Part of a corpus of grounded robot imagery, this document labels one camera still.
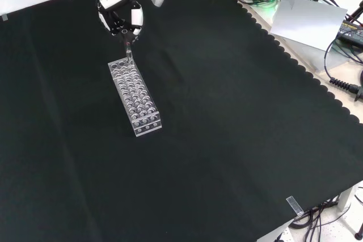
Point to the clear glass test tube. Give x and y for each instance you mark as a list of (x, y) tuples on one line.
[(129, 52)]

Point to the clear plastic test tube rack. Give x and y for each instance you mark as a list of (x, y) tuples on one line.
[(133, 94)]

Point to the black bench cloth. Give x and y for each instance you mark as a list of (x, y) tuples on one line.
[(198, 128)]

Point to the pale grey board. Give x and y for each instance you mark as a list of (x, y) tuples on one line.
[(307, 22)]

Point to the black power adapter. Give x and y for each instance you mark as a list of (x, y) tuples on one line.
[(350, 32)]

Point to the dark tripod leg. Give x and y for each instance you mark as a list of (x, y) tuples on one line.
[(356, 13)]

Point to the clear tape strip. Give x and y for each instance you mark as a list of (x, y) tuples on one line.
[(295, 205)]

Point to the grey table leg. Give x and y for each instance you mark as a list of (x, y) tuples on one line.
[(345, 199)]

